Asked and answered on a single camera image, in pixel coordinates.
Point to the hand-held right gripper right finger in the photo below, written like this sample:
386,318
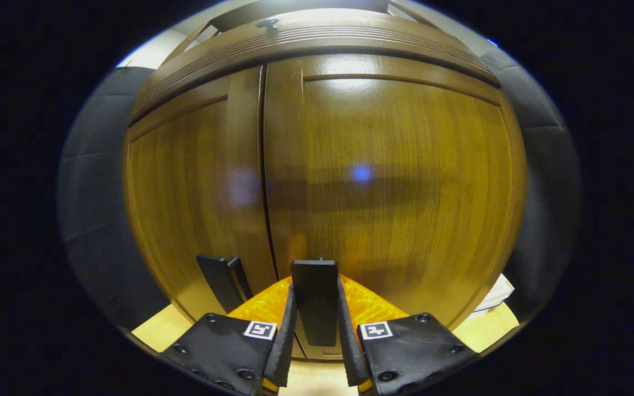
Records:
410,352

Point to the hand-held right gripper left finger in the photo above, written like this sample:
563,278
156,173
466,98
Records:
223,346

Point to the wooden cabinet door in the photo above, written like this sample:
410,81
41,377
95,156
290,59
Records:
394,192
196,187

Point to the brown wooden double-door shoe cabinet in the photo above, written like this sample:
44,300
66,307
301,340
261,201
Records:
295,8

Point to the white paper box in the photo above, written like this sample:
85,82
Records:
496,294

